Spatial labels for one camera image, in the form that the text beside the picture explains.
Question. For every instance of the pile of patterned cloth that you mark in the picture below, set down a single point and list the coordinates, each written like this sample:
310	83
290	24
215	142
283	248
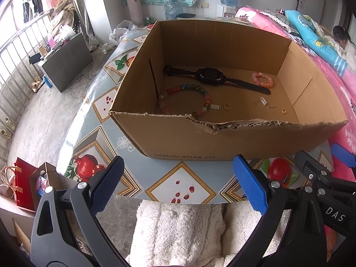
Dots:
62	14

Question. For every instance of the white water dispenser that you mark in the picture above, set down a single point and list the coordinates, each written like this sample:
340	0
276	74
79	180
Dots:
225	11

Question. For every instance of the red paper bag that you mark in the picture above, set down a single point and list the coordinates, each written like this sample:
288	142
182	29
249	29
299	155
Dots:
25	186

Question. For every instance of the white fleece garment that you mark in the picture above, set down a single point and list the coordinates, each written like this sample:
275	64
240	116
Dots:
178	233

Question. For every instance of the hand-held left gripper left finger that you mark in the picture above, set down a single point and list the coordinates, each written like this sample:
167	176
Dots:
108	183

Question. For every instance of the small blue bottle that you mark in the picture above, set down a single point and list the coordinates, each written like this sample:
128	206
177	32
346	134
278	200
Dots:
47	81

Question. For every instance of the beige slipper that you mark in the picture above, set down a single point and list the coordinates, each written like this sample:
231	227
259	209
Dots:
36	85

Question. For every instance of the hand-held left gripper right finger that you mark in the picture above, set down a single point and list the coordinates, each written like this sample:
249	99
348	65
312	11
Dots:
250	183

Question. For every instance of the brown cardboard box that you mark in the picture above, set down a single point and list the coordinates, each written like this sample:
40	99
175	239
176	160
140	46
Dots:
194	141

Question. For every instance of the white plastic bag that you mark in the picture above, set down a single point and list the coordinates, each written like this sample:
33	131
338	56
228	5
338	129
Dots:
122	30

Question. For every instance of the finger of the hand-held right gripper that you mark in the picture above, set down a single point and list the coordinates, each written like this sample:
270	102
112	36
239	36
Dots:
343	154
314	169

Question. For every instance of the green drink can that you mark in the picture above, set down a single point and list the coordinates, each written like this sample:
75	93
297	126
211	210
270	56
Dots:
148	21

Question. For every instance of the blue printed quilt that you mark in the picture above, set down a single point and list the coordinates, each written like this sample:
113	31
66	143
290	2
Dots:
308	27

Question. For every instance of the pink floral blanket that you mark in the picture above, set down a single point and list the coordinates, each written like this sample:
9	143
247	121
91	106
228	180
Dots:
333	89

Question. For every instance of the black wrist watch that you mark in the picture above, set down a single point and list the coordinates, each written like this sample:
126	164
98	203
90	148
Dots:
210	75

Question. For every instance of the white paper roll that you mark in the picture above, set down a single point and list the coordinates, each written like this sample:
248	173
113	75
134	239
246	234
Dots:
135	2

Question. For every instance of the empty clear water bottle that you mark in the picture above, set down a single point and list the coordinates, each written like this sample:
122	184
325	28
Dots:
172	9

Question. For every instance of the gold abacus charm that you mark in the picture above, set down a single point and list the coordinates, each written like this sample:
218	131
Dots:
215	107

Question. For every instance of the metal balcony railing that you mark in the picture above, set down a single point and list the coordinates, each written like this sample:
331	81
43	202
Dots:
16	61

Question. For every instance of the dark grey cabinet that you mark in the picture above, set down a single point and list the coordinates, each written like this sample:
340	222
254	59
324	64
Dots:
66	61

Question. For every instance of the patterned lace pillow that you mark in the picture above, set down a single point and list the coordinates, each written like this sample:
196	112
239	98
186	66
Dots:
278	19

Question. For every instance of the dark hanging jacket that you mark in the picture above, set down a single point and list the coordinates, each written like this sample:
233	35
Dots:
30	2

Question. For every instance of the white wall socket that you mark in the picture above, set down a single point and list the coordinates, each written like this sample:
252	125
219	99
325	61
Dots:
204	5

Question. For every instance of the white and pink bag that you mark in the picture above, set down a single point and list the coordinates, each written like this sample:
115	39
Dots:
7	189

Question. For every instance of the small open cardboard box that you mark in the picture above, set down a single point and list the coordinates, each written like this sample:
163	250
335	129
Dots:
51	169

